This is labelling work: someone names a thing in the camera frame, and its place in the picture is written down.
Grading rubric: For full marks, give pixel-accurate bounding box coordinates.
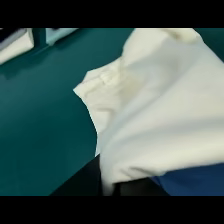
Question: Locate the blue garment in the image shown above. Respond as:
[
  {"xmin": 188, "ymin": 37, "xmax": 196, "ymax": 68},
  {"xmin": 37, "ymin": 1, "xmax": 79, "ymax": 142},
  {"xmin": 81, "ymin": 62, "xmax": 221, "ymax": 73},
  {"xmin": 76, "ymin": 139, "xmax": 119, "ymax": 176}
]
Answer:
[{"xmin": 149, "ymin": 162, "xmax": 224, "ymax": 197}]

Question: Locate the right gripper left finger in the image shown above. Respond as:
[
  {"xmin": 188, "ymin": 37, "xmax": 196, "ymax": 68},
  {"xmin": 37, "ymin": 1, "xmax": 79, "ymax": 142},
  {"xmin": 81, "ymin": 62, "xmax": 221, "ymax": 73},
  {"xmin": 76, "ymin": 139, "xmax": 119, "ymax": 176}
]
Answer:
[{"xmin": 50, "ymin": 155, "xmax": 105, "ymax": 197}]

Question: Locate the cream T-shirt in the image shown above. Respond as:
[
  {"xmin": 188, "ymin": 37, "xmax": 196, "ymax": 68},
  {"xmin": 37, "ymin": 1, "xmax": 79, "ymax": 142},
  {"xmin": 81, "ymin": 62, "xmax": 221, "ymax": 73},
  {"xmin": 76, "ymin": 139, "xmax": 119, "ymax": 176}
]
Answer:
[{"xmin": 72, "ymin": 28, "xmax": 224, "ymax": 197}]

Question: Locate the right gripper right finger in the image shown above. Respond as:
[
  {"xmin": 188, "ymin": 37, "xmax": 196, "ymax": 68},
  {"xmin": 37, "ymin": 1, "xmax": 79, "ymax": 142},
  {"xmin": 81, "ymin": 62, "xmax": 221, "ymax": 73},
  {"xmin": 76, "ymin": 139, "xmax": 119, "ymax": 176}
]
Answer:
[{"xmin": 114, "ymin": 177, "xmax": 168, "ymax": 197}]

